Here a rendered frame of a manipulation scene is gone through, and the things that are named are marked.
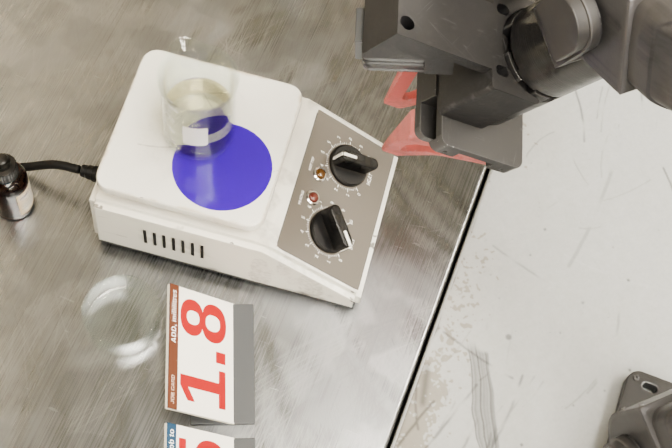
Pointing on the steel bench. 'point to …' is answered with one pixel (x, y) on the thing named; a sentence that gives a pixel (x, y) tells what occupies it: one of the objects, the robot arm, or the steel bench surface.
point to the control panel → (317, 156)
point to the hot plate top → (146, 134)
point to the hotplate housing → (192, 240)
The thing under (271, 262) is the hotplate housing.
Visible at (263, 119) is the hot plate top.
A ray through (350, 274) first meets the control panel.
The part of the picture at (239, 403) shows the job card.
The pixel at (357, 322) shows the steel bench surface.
